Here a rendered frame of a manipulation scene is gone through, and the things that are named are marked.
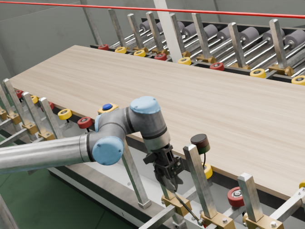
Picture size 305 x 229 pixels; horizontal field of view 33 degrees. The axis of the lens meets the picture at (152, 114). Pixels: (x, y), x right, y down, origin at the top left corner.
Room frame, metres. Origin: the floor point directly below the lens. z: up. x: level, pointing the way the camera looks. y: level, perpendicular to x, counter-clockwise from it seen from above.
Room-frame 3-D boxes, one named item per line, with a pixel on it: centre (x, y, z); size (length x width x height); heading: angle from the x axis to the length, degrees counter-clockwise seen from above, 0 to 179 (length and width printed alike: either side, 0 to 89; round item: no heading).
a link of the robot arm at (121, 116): (1.55, 0.13, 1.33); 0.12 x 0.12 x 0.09; 79
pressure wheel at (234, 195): (1.56, -0.20, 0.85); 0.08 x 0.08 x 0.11
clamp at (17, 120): (3.26, 0.89, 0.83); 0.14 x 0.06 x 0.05; 29
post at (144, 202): (1.98, 0.17, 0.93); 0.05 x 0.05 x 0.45; 29
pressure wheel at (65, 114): (2.88, 0.50, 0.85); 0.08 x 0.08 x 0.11
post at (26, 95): (2.84, 0.65, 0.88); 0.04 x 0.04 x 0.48; 29
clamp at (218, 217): (1.52, -0.10, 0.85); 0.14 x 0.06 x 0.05; 29
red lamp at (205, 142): (1.56, -0.12, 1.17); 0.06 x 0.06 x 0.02
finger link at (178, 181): (1.54, -0.01, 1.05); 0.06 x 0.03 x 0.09; 29
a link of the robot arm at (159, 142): (1.54, 0.01, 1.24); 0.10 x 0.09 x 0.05; 119
